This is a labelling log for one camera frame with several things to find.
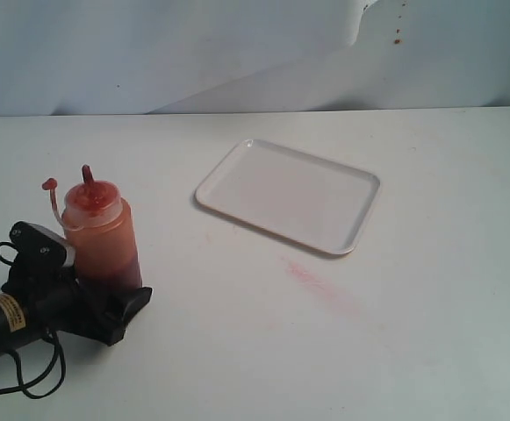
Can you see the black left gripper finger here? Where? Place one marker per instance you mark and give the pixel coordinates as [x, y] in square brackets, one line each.
[120, 309]

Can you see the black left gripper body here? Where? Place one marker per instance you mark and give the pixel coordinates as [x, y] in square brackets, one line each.
[55, 301]

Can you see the red sauce squeeze bottle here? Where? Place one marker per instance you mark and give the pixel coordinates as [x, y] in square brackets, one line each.
[97, 222]

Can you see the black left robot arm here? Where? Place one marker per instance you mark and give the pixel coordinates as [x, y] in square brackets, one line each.
[12, 319]

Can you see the white rectangular plastic tray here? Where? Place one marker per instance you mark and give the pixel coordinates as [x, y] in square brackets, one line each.
[310, 201]

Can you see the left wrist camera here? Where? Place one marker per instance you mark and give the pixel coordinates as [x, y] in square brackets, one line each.
[41, 253]

